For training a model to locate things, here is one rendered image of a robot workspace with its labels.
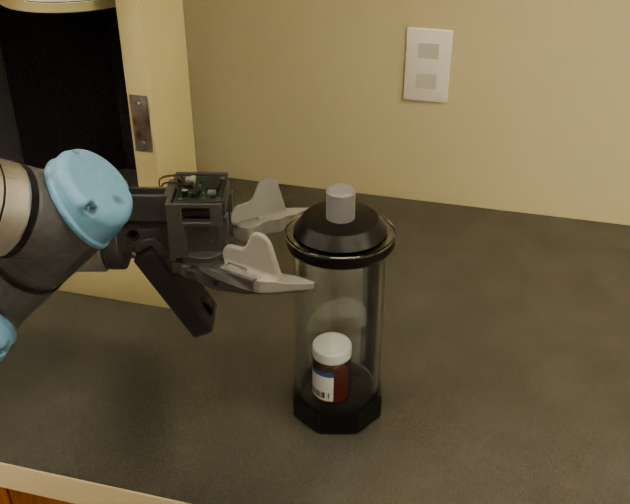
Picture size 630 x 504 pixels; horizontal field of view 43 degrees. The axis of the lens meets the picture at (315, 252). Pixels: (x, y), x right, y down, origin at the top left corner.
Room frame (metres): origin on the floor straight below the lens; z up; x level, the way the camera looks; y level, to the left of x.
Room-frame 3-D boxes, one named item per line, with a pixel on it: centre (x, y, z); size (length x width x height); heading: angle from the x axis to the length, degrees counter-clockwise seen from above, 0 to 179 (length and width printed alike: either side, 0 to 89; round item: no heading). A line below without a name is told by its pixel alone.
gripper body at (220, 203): (0.69, 0.14, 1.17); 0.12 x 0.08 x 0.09; 90
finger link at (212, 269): (0.65, 0.09, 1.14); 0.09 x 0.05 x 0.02; 56
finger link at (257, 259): (0.63, 0.05, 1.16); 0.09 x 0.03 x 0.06; 56
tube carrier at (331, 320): (0.68, -0.02, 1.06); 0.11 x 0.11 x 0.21
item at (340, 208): (0.68, -0.02, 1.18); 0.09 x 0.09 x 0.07
